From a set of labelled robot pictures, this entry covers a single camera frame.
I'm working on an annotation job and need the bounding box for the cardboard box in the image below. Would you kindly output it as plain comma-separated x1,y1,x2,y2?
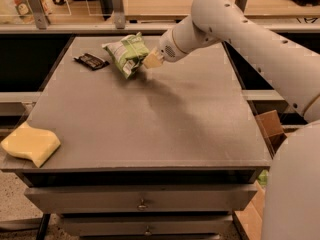
234,110,287,240

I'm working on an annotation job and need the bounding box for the green jalapeno chip bag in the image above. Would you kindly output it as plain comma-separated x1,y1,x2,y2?
102,32,149,79

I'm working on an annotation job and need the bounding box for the dark rxbar chocolate wrapper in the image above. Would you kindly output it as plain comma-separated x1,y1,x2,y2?
74,53,109,71

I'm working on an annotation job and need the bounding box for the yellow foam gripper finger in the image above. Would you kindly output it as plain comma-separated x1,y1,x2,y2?
143,48,164,68

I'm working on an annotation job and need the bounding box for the lower grey drawer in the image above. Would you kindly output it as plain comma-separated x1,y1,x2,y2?
61,215,232,237

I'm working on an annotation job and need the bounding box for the middle metal bracket post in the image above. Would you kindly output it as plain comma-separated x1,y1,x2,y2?
112,0,126,29

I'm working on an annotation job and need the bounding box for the grey drawer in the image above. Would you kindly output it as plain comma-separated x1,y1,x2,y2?
61,215,232,237
25,184,257,214

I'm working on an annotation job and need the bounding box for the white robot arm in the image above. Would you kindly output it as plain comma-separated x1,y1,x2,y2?
143,0,320,240

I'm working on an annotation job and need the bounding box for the upper grey drawer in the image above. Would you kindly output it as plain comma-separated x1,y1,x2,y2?
25,184,257,214

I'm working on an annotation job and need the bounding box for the yellow wavy sponge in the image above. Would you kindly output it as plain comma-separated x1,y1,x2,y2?
1,122,61,168

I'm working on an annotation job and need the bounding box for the left metal bracket post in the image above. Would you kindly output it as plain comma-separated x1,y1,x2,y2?
28,0,49,30

